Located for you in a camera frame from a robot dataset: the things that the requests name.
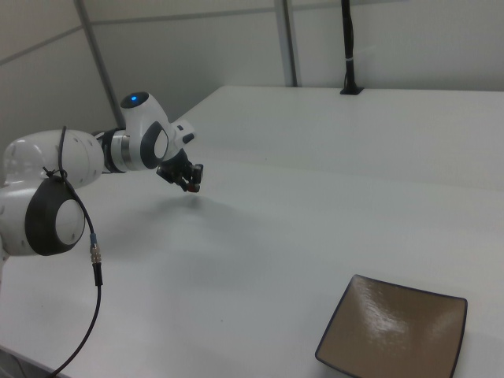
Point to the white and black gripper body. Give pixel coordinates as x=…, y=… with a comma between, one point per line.
x=179, y=134

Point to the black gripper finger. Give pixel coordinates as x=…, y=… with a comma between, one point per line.
x=183, y=182
x=197, y=172

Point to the red strawberry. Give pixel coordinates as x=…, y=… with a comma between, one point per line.
x=193, y=189

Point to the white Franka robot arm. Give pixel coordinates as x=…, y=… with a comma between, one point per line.
x=134, y=130

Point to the square brown ceramic plate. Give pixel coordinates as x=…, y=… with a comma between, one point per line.
x=393, y=327

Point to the black pole with square base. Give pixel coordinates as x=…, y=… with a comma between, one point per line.
x=348, y=39

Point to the grey metal partition post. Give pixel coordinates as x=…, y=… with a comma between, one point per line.
x=286, y=43

